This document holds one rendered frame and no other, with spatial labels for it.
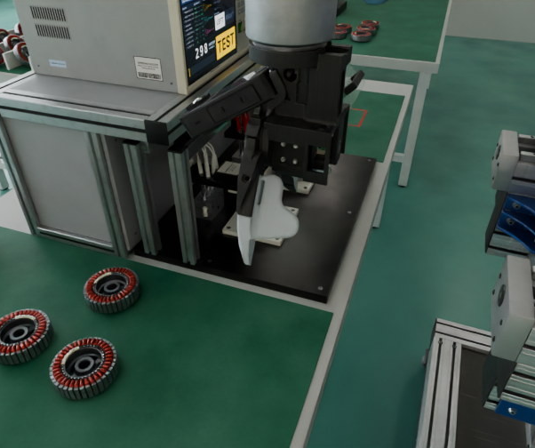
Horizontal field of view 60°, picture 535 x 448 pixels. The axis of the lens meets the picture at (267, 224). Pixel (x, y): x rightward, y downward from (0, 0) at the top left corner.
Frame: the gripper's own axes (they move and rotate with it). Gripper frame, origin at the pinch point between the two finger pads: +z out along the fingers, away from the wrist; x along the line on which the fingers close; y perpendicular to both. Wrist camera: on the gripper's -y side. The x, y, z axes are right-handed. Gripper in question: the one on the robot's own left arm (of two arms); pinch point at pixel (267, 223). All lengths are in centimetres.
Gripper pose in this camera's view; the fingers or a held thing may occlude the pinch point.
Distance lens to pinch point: 51.9
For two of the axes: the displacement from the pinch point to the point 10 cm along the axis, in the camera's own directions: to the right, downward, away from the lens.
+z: 0.0, 8.1, 5.9
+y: 9.3, 2.1, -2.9
